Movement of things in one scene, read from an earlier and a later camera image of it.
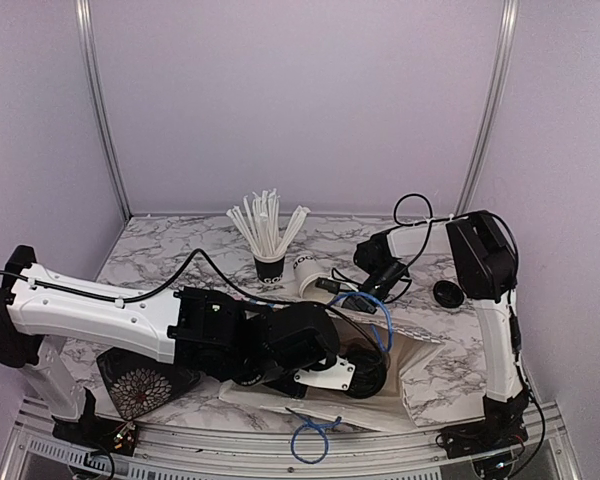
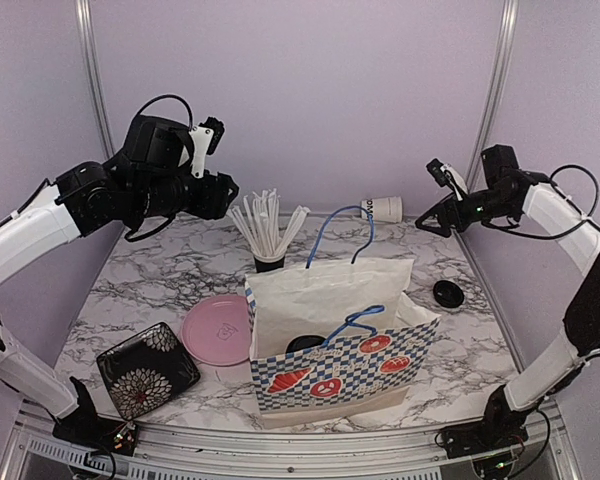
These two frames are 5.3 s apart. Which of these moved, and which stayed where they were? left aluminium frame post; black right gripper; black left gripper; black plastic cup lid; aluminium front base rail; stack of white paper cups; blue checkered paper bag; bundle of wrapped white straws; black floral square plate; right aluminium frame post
Moved: blue checkered paper bag; black left gripper; stack of white paper cups; black right gripper
Stayed: left aluminium frame post; black plastic cup lid; black floral square plate; aluminium front base rail; right aluminium frame post; bundle of wrapped white straws
